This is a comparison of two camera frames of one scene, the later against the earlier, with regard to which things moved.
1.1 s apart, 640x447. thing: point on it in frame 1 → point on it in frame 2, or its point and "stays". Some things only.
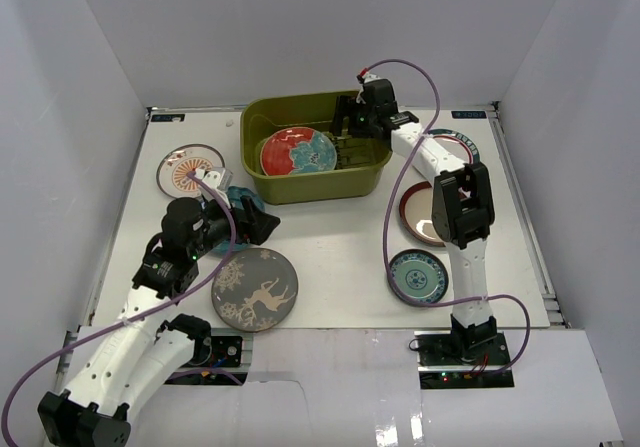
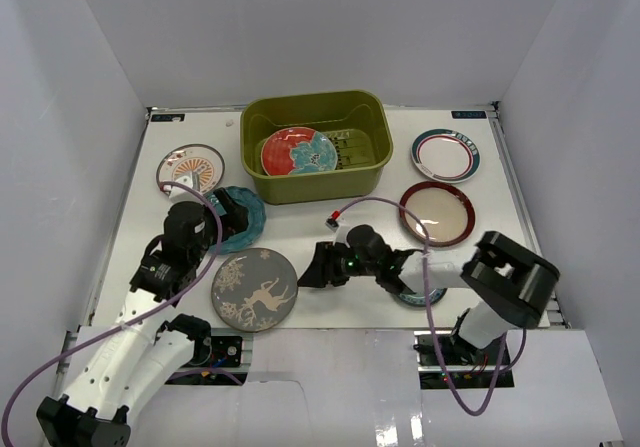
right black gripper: x=348 y=107 → x=323 y=269
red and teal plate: x=297 y=150 stays
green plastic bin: x=348 y=185 stays
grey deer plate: x=255 y=290 stays
